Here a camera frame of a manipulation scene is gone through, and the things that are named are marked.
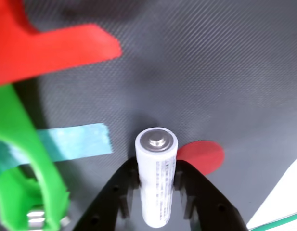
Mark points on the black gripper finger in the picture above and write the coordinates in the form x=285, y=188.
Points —
x=210, y=204
x=107, y=199

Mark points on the white AA battery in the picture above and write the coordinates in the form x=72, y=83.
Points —
x=155, y=183

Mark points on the green battery holder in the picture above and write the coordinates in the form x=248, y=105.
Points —
x=18, y=192

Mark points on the red alligator clip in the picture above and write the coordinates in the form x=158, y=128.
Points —
x=42, y=53

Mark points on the red round sticker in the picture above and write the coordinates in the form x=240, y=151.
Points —
x=203, y=154

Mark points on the blue masking tape strip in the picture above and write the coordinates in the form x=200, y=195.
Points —
x=78, y=142

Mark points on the dark grey textured mat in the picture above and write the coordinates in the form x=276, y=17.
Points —
x=186, y=72

